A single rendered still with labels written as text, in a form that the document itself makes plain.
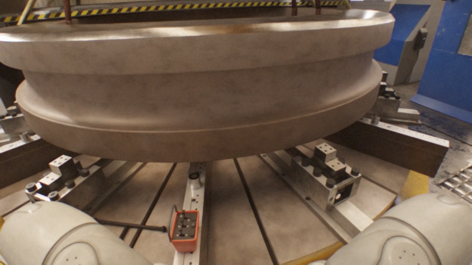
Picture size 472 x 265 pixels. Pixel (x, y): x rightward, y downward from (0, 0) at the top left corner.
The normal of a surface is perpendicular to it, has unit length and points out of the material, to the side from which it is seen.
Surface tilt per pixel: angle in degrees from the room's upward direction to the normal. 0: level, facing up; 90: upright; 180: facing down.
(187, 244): 97
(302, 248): 0
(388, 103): 90
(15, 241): 40
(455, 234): 32
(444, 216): 9
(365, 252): 58
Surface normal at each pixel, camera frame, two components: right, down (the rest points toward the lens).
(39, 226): -0.10, -0.81
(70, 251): 0.03, -0.59
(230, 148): 0.18, 0.44
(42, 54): -0.31, 0.44
